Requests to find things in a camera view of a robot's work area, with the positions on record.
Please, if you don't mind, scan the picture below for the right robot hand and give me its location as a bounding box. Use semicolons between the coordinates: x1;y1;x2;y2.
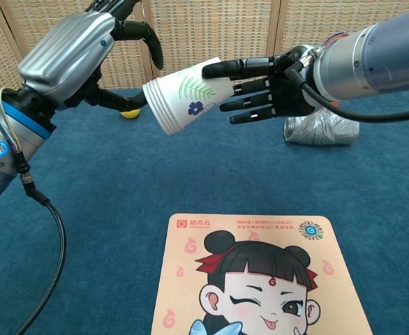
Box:
201;45;318;126

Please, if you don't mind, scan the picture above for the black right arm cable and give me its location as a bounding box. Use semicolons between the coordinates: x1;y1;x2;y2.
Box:
283;57;409;123

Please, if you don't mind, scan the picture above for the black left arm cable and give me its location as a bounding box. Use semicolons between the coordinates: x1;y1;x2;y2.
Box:
15;153;68;335

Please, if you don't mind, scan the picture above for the blue carpet table cover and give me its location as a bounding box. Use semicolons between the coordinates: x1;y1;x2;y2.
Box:
0;87;409;335

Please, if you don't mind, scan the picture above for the cartoon girl mouse pad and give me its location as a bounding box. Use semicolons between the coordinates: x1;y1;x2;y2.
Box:
151;213;375;335

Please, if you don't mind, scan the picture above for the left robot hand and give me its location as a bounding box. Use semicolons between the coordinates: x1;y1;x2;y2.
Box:
17;0;164;119

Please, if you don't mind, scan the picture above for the bamboo folding screen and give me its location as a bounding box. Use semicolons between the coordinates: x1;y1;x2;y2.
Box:
0;0;409;96

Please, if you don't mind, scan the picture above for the white floral paper cup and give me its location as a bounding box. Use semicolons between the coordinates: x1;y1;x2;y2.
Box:
142;57;235;136

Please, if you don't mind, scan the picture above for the crumpled grey wrapper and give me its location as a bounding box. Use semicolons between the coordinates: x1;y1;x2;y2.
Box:
283;107;361;147

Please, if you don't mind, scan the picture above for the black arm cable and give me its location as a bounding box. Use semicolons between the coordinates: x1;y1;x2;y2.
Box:
15;153;68;335
283;57;409;123

